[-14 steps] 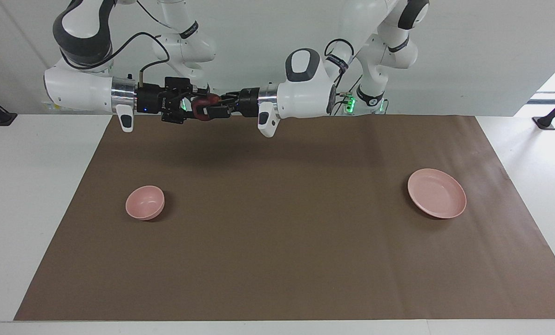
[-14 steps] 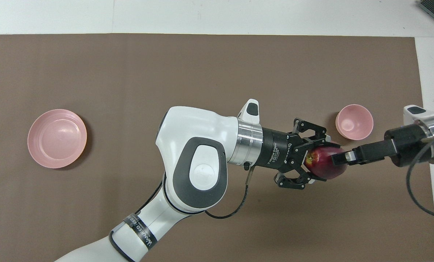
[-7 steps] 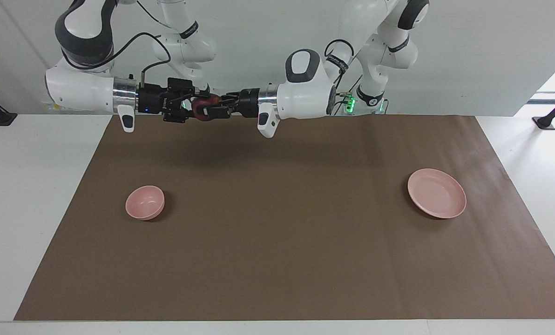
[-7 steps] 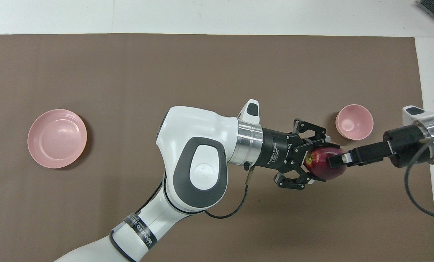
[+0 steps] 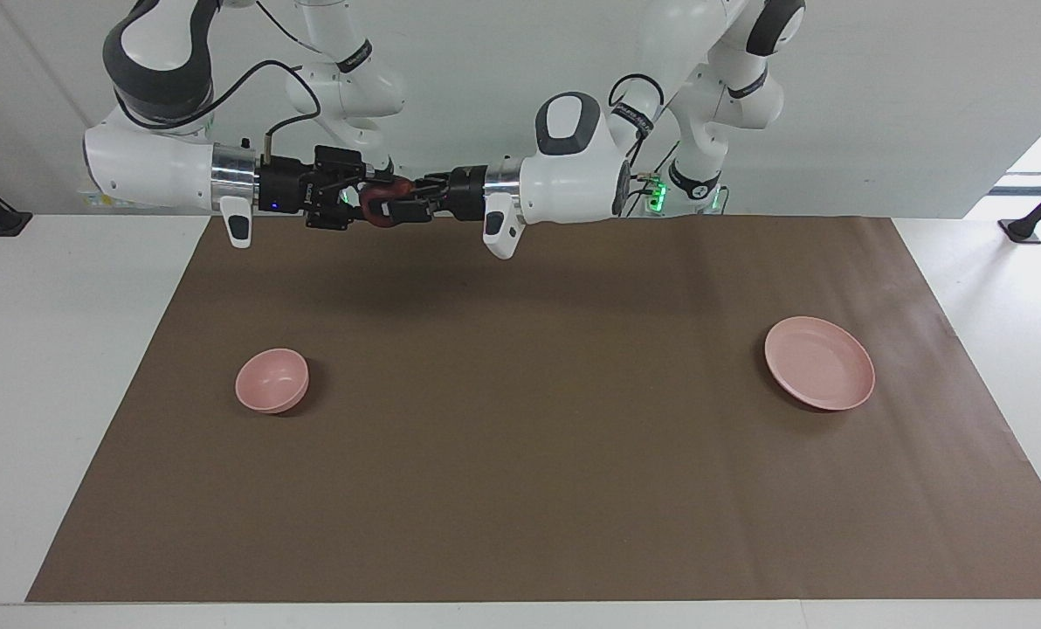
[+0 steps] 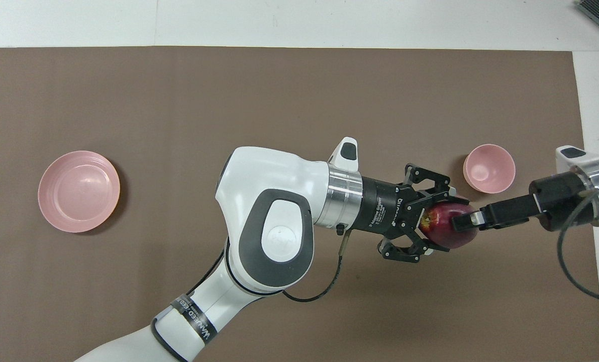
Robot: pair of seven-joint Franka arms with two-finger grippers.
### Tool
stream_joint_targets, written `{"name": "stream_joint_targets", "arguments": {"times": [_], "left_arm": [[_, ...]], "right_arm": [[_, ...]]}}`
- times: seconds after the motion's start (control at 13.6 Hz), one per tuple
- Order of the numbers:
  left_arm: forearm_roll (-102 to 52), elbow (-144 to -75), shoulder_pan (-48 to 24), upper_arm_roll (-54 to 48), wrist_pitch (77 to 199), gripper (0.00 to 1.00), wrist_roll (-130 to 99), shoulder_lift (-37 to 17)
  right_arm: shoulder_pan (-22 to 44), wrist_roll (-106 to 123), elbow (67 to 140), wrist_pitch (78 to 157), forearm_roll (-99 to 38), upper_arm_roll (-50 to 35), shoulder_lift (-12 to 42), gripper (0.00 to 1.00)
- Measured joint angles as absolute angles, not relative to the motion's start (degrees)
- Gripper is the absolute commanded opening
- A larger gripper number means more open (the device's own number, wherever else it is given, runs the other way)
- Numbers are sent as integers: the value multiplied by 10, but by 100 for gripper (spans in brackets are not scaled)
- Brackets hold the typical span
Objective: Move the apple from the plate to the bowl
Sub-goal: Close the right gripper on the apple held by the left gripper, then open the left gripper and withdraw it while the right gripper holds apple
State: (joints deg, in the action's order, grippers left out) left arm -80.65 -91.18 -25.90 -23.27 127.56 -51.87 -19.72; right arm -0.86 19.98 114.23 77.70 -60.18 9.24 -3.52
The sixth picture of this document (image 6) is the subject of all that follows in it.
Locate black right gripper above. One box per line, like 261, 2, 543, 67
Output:
452, 172, 599, 233

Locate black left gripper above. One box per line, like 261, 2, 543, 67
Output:
352, 163, 470, 263

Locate dark red apple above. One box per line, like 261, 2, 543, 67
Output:
419, 201, 479, 250

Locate pink bowl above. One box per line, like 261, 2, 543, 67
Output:
463, 144, 516, 194

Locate pink plate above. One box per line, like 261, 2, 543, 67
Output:
38, 150, 121, 233

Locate brown table mat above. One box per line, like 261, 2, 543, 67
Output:
0, 46, 599, 362

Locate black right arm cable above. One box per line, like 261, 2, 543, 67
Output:
557, 186, 599, 302

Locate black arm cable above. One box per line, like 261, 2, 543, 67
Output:
557, 186, 599, 302
281, 230, 351, 303

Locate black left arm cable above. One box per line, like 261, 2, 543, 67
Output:
281, 230, 351, 303

